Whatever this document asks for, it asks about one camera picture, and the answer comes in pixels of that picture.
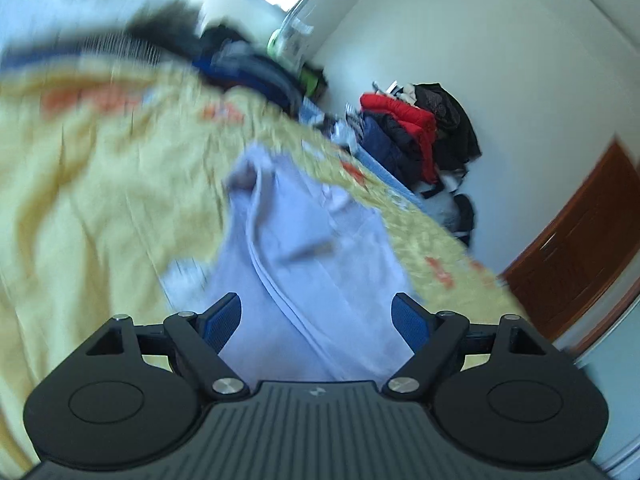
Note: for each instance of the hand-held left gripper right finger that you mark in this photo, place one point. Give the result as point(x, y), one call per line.
point(408, 321)

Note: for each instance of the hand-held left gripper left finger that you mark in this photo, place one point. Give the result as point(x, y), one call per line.
point(223, 321)

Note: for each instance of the lavender small garment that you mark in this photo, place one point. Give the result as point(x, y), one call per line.
point(310, 270)

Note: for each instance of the pile of dark clothes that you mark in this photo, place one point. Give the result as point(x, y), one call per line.
point(240, 67)

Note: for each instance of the black bag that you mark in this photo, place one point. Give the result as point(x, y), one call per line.
point(462, 215)

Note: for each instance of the yellow printed bedspread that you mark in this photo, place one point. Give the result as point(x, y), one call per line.
point(100, 200)

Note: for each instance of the navy jacket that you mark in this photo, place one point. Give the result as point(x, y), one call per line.
point(382, 142)

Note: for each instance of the brown wooden door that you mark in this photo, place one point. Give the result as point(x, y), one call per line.
point(580, 240)

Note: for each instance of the red puffer jacket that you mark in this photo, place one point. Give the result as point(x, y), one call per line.
point(405, 122)

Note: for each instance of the black jacket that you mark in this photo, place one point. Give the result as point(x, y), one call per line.
point(450, 120)

